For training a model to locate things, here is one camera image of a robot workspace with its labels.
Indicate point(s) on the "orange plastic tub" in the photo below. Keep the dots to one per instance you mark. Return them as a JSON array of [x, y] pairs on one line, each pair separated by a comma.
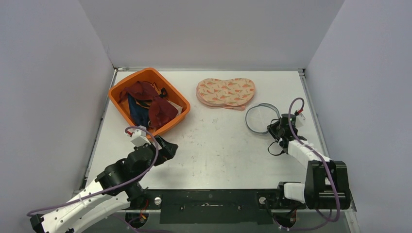
[[153, 76]]

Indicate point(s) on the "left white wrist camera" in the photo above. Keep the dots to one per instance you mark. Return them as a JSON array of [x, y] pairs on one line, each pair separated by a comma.
[[138, 136]]

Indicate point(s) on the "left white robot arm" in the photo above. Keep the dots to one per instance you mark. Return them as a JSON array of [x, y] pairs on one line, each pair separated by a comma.
[[115, 188]]

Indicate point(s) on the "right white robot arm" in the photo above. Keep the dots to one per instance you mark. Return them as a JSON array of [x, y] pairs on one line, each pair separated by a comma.
[[326, 184]]

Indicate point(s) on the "maroon bra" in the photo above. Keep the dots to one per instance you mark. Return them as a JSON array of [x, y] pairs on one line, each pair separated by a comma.
[[160, 111]]

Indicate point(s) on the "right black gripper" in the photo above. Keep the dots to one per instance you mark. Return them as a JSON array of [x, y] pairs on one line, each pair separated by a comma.
[[276, 129]]

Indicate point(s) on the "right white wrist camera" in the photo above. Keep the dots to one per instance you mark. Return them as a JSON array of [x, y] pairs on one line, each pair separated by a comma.
[[300, 119]]

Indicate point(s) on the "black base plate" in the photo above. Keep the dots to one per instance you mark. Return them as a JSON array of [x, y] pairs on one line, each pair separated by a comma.
[[221, 206]]

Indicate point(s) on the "navy blue bra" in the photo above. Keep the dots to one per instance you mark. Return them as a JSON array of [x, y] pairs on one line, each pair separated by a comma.
[[139, 115]]

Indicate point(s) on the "white mesh laundry bag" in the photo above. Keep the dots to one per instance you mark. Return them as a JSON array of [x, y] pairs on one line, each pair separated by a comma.
[[258, 117]]

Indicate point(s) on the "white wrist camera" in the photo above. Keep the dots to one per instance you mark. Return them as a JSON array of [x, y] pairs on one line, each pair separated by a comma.
[[300, 119], [138, 136]]

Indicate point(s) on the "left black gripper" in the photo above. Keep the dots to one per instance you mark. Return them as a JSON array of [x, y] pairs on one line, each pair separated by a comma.
[[167, 152]]

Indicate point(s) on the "floral padded bra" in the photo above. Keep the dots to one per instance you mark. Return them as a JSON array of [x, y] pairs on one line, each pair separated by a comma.
[[229, 94]]

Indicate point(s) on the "beige bra in tub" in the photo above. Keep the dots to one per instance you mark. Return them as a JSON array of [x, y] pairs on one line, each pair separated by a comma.
[[177, 107]]

